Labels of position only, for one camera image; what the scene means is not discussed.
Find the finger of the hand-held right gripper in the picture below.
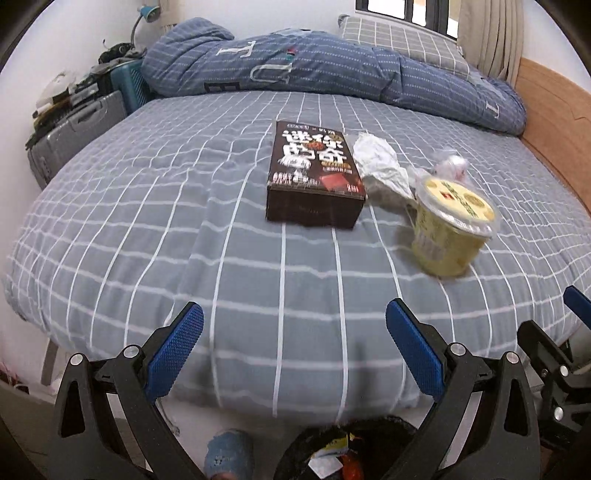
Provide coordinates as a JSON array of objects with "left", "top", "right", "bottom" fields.
[
  {"left": 563, "top": 285, "right": 591, "bottom": 324},
  {"left": 516, "top": 320, "right": 591, "bottom": 444}
]

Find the blue striped duvet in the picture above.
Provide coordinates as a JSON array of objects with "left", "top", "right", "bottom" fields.
[{"left": 141, "top": 17, "right": 528, "bottom": 136}]

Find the red plastic bag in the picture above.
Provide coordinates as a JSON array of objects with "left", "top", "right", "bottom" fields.
[{"left": 339, "top": 450, "right": 365, "bottom": 480}]

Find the white paper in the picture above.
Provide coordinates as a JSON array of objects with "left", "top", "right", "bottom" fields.
[{"left": 353, "top": 131, "right": 407, "bottom": 183}]

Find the white cotton pad bag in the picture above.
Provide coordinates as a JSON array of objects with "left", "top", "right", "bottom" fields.
[{"left": 367, "top": 167, "right": 430, "bottom": 222}]

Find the white bundle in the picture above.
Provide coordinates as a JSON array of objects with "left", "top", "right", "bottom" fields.
[{"left": 37, "top": 70, "right": 79, "bottom": 107}]

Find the grey checked pillow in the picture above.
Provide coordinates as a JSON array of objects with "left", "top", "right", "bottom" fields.
[{"left": 339, "top": 15, "right": 481, "bottom": 77}]

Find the wide beige curtain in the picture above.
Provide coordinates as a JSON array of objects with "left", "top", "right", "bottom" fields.
[{"left": 457, "top": 0, "right": 527, "bottom": 88}]

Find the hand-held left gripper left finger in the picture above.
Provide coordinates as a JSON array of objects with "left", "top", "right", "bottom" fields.
[{"left": 46, "top": 301, "right": 206, "bottom": 480}]

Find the grey suitcase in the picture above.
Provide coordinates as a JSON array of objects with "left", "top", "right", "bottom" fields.
[{"left": 27, "top": 90, "right": 127, "bottom": 190}]

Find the yellow white sachet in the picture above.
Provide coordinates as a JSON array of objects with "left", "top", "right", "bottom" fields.
[{"left": 308, "top": 431, "right": 350, "bottom": 476}]

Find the bed with grey checked sheet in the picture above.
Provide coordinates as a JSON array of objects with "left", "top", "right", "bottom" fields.
[{"left": 0, "top": 90, "right": 591, "bottom": 421}]

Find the yellow pudding cup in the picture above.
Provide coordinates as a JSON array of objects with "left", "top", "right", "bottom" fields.
[{"left": 409, "top": 174, "right": 502, "bottom": 278}]

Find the blue slipper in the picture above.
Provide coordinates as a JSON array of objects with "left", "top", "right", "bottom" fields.
[{"left": 204, "top": 429, "right": 254, "bottom": 480}]

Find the small clear plastic bag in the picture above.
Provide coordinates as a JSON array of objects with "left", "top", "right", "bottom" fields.
[{"left": 434, "top": 147, "right": 469, "bottom": 183}]

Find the teal suitcase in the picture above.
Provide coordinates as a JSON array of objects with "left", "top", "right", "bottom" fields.
[{"left": 110, "top": 58, "right": 153, "bottom": 116}]

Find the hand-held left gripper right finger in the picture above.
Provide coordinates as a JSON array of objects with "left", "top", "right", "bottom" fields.
[{"left": 385, "top": 298, "right": 541, "bottom": 480}]

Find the black round device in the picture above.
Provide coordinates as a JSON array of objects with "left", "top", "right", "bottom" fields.
[{"left": 99, "top": 41, "right": 139, "bottom": 63}]

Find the wooden headboard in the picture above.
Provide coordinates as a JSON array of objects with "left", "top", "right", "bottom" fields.
[{"left": 515, "top": 58, "right": 591, "bottom": 208}]

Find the dark brown snack box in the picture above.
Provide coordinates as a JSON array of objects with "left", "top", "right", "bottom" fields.
[{"left": 265, "top": 121, "right": 368, "bottom": 230}]

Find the black trash bin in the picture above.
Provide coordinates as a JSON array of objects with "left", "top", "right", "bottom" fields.
[{"left": 272, "top": 414, "right": 421, "bottom": 480}]

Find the blue desk lamp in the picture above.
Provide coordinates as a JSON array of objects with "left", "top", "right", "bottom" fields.
[{"left": 130, "top": 4, "right": 160, "bottom": 47}]

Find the dark framed window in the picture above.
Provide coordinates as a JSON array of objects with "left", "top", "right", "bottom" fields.
[{"left": 355, "top": 0, "right": 462, "bottom": 40}]

